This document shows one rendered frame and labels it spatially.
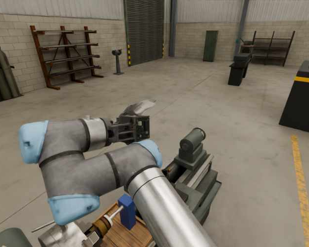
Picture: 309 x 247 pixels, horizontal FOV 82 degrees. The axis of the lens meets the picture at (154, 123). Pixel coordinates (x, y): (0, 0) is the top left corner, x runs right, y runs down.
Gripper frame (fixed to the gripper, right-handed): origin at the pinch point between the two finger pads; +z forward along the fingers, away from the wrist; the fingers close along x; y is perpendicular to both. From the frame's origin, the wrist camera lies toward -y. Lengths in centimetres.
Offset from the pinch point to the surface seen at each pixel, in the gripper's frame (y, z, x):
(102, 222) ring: -39, -1, -54
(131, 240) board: -39, 17, -75
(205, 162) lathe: -44, 110, -52
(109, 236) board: -50, 8, -74
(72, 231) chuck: -34, -17, -47
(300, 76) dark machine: -16, 435, 52
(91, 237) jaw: -30, -11, -51
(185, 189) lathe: -35, 65, -59
